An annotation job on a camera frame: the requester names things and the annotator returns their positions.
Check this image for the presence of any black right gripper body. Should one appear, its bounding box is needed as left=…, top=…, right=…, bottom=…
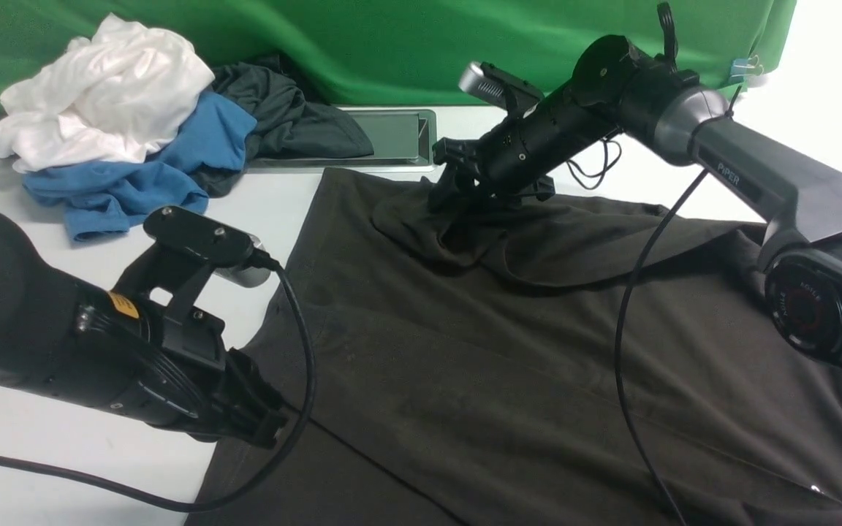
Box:
left=428, top=84, right=618, bottom=213

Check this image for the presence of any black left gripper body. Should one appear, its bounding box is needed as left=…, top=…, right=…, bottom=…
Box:
left=113, top=242, right=288, bottom=449

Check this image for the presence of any dark gray long-sleeve top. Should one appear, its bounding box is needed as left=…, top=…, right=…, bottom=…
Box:
left=187, top=169, right=842, bottom=525

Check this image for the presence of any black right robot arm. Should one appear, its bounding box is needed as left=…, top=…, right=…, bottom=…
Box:
left=428, top=34, right=842, bottom=370

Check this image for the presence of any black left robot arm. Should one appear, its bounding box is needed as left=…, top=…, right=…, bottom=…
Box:
left=0, top=206, right=288, bottom=449

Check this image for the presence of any green backdrop cloth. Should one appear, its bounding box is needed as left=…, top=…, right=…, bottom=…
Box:
left=0, top=0, right=797, bottom=143

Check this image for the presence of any dark teal crumpled garment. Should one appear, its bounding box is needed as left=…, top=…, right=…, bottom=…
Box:
left=210, top=51, right=374, bottom=164

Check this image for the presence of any blue crumpled garment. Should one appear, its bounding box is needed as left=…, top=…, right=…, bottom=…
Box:
left=23, top=91, right=257, bottom=243

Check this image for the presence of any blue binder clip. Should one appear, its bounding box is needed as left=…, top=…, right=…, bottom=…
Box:
left=727, top=54, right=765, bottom=84

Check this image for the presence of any white crumpled garment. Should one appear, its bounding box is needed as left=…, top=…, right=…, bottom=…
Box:
left=0, top=14, right=214, bottom=173

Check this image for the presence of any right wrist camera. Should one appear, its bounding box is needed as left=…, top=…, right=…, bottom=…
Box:
left=458, top=62, right=545, bottom=113

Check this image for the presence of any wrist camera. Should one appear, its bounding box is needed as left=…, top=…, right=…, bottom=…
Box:
left=143, top=207, right=271, bottom=289
left=458, top=62, right=545, bottom=113

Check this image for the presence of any metal table cable hatch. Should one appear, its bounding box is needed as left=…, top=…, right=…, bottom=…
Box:
left=249, top=107, right=438, bottom=173

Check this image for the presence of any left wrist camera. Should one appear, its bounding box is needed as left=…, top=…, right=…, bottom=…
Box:
left=143, top=207, right=271, bottom=289

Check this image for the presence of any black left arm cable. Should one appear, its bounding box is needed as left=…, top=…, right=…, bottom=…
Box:
left=0, top=252, right=317, bottom=512

